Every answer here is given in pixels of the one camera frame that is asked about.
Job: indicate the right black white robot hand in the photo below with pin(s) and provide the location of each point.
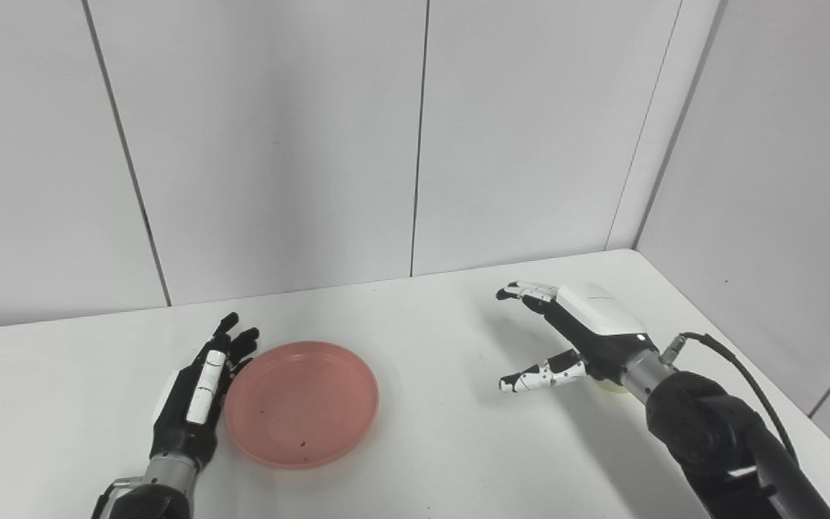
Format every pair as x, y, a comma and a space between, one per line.
595, 324

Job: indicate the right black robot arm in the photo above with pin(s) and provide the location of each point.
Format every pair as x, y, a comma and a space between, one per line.
717, 432

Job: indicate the pink round plate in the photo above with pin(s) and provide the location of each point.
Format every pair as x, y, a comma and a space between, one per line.
301, 404

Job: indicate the cream steamed bun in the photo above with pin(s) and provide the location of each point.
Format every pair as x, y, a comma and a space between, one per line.
608, 388

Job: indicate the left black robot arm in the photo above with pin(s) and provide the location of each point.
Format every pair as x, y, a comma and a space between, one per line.
145, 497

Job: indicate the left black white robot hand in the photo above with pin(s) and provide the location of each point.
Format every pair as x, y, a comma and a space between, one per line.
181, 418

